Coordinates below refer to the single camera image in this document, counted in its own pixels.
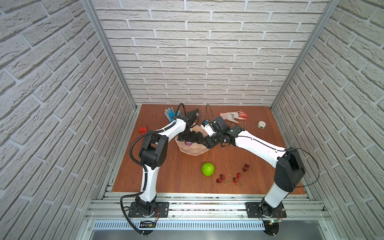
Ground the pink wavy fruit bowl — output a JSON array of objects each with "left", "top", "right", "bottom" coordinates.
[{"left": 175, "top": 126, "right": 209, "bottom": 156}]

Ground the green bumpy fake fruit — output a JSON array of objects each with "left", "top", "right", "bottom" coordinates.
[{"left": 202, "top": 162, "right": 215, "bottom": 177}]

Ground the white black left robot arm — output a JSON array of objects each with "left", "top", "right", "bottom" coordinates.
[{"left": 123, "top": 109, "right": 204, "bottom": 216}]

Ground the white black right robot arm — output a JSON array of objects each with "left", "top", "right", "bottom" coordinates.
[{"left": 201, "top": 117, "right": 306, "bottom": 218}]

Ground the fake cherry pair right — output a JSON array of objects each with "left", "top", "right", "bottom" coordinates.
[{"left": 243, "top": 164, "right": 250, "bottom": 172}]

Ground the red white work glove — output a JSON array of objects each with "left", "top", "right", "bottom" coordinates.
[{"left": 220, "top": 111, "right": 248, "bottom": 124}]

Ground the blue work glove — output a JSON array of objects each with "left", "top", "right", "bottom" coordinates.
[{"left": 165, "top": 107, "right": 181, "bottom": 123}]

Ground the white tape roll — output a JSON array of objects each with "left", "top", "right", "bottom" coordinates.
[{"left": 258, "top": 121, "right": 267, "bottom": 129}]

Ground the red black pipe wrench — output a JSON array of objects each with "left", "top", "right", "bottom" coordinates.
[{"left": 139, "top": 127, "right": 148, "bottom": 135}]

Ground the aluminium rail frame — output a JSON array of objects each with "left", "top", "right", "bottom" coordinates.
[{"left": 76, "top": 187, "right": 340, "bottom": 240}]

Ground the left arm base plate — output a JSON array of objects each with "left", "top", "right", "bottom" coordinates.
[{"left": 128, "top": 202, "right": 170, "bottom": 218}]

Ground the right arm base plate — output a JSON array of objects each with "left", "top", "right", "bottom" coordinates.
[{"left": 245, "top": 202, "right": 287, "bottom": 219}]

